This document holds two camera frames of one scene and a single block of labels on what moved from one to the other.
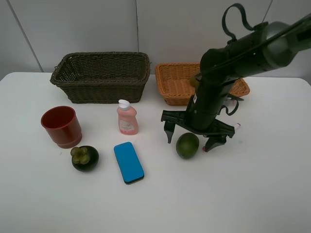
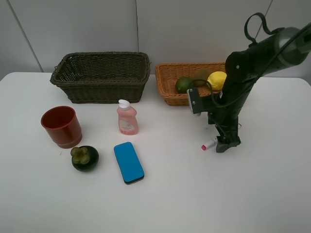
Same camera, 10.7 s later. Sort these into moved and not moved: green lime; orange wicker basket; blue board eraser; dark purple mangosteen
Moved: green lime
Not moved: orange wicker basket; dark purple mangosteen; blue board eraser
